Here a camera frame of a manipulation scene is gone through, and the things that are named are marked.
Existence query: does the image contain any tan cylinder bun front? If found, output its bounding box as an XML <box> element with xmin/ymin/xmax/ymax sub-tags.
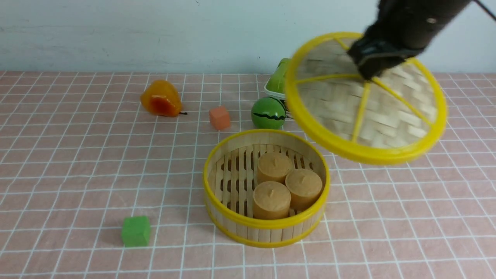
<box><xmin>253</xmin><ymin>181</ymin><xmax>291</xmax><ymax>220</ymax></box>

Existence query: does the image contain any green watermelon toy ball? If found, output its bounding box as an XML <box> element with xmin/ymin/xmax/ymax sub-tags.
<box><xmin>250</xmin><ymin>96</ymin><xmax>287</xmax><ymax>129</ymax></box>

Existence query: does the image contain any green toy in white tray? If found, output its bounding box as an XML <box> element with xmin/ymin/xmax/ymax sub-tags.
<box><xmin>264</xmin><ymin>58</ymin><xmax>291</xmax><ymax>100</ymax></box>

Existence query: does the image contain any orange foam cube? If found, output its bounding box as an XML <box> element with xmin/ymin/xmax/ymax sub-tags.
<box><xmin>209</xmin><ymin>105</ymin><xmax>231</xmax><ymax>131</ymax></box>

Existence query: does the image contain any tan cylinder bun right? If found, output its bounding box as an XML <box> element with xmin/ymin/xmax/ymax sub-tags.
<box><xmin>285</xmin><ymin>169</ymin><xmax>323</xmax><ymax>211</ymax></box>

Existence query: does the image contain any woven bamboo steamer lid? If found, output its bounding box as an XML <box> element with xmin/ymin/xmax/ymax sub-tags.
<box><xmin>284</xmin><ymin>32</ymin><xmax>448</xmax><ymax>165</ymax></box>

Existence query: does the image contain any green foam block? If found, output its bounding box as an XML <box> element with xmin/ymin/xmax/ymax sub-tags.
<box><xmin>121</xmin><ymin>215</ymin><xmax>151</xmax><ymax>248</ymax></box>

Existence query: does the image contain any tan cylinder bun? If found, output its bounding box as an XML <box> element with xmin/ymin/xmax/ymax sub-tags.
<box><xmin>253</xmin><ymin>181</ymin><xmax>291</xmax><ymax>220</ymax></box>
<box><xmin>285</xmin><ymin>169</ymin><xmax>323</xmax><ymax>211</ymax></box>
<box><xmin>256</xmin><ymin>152</ymin><xmax>294</xmax><ymax>184</ymax></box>

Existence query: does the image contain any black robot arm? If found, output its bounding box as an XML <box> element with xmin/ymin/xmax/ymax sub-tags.
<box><xmin>347</xmin><ymin>0</ymin><xmax>470</xmax><ymax>81</ymax></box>

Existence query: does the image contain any tan cylinder bun back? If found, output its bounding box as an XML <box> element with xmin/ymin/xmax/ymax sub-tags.
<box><xmin>256</xmin><ymin>152</ymin><xmax>294</xmax><ymax>184</ymax></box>

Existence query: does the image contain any orange toy pear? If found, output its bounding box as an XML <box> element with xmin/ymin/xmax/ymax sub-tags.
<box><xmin>140</xmin><ymin>79</ymin><xmax>188</xmax><ymax>118</ymax></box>

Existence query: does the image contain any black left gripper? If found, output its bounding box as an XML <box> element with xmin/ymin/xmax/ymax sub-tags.
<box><xmin>347</xmin><ymin>23</ymin><xmax>427</xmax><ymax>81</ymax></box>

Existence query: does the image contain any yellow-rimmed bamboo steamer basket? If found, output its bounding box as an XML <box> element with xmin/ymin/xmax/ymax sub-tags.
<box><xmin>203</xmin><ymin>129</ymin><xmax>330</xmax><ymax>248</ymax></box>

